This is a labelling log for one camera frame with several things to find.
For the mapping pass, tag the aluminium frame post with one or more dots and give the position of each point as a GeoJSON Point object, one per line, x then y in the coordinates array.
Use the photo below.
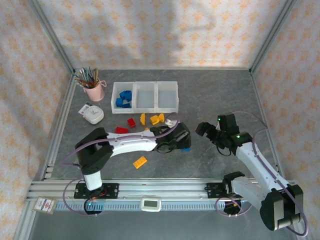
{"type": "Point", "coordinates": [272, 35]}
{"type": "Point", "coordinates": [50, 35]}

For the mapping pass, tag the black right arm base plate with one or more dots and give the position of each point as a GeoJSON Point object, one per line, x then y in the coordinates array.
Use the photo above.
{"type": "Point", "coordinates": [215, 190]}

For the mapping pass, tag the thin paintbrush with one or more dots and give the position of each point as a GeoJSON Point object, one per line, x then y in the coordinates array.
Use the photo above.
{"type": "Point", "coordinates": [79, 81]}
{"type": "Point", "coordinates": [95, 73]}
{"type": "Point", "coordinates": [83, 75]}
{"type": "Point", "coordinates": [89, 73]}

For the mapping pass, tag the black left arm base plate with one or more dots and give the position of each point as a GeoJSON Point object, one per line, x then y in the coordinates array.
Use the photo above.
{"type": "Point", "coordinates": [110, 191]}

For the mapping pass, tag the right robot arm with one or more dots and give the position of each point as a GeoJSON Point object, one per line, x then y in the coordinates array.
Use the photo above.
{"type": "Point", "coordinates": [260, 167]}

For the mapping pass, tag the pink metal cup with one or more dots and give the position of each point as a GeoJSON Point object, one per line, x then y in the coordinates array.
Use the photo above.
{"type": "Point", "coordinates": [95, 93]}

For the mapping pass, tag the aluminium side rail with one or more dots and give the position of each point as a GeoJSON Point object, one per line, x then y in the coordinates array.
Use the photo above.
{"type": "Point", "coordinates": [67, 95]}
{"type": "Point", "coordinates": [257, 95]}

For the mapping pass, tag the red and white tag card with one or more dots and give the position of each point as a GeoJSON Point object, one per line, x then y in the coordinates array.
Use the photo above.
{"type": "Point", "coordinates": [43, 205]}

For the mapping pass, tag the aluminium mounting rail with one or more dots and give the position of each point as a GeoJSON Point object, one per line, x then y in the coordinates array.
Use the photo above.
{"type": "Point", "coordinates": [162, 187]}

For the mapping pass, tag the white digital timer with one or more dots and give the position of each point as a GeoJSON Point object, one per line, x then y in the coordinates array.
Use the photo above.
{"type": "Point", "coordinates": [150, 204]}

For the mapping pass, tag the printed paper card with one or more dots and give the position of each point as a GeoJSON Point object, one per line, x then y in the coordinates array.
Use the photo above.
{"type": "Point", "coordinates": [84, 109]}

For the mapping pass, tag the white square gadget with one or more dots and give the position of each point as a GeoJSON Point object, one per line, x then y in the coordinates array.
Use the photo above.
{"type": "Point", "coordinates": [94, 115]}

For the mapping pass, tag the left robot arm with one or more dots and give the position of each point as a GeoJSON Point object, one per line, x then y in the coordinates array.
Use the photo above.
{"type": "Point", "coordinates": [130, 142]}

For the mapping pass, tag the red lego brick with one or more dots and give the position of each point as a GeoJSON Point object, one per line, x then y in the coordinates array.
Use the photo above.
{"type": "Point", "coordinates": [121, 130]}
{"type": "Point", "coordinates": [131, 122]}

